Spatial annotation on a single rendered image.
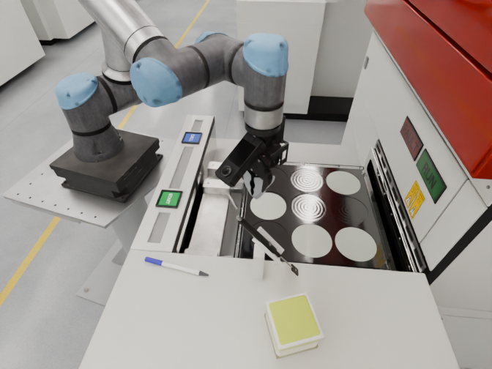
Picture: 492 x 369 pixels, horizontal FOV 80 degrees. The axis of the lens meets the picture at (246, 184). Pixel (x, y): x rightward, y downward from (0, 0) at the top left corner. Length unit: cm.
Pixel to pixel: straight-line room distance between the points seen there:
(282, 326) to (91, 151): 76
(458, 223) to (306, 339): 33
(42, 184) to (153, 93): 77
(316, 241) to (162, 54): 53
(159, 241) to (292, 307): 33
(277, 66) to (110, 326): 53
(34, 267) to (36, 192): 99
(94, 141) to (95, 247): 110
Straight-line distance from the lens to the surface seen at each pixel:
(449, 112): 59
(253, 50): 50
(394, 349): 62
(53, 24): 514
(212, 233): 79
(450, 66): 62
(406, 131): 83
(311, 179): 91
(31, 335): 190
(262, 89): 52
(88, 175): 100
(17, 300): 204
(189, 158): 89
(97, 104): 97
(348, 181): 93
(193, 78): 52
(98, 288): 184
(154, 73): 49
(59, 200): 111
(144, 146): 106
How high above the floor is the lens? 151
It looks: 45 degrees down
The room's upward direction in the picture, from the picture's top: straight up
